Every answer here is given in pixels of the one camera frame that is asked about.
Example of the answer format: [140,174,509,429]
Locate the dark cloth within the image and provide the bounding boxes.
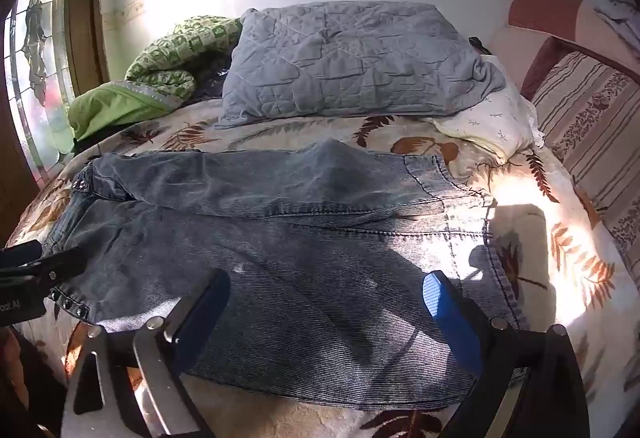
[192,52,236,100]

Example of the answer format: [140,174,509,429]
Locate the pink padded headboard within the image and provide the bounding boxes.
[487,0,640,94]

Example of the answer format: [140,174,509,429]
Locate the white crumpled cloth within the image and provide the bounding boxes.
[592,0,637,39]

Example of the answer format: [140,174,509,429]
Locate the green patterned blanket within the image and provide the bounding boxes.
[67,15,243,141]

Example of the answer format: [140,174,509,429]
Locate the striped pink cushion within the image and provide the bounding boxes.
[520,35,640,289]

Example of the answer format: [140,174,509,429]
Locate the grey quilted blanket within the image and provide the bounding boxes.
[215,2,508,129]

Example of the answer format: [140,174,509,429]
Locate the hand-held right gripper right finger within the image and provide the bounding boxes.
[422,270,586,438]

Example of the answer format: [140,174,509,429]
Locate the white printed pillow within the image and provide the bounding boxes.
[432,55,543,164]

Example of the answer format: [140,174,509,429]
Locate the brown wooden window frame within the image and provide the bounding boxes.
[64,0,112,100]

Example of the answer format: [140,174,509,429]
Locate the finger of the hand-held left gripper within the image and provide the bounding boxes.
[20,248,89,290]
[0,240,44,270]

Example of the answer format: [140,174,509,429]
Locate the stained glass window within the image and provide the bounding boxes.
[5,0,76,179]

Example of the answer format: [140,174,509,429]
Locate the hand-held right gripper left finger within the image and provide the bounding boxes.
[60,269,232,438]

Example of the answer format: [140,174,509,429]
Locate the blue denim pants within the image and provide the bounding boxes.
[42,138,531,411]

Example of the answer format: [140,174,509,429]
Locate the leaf printed bed blanket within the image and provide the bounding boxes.
[10,98,640,438]

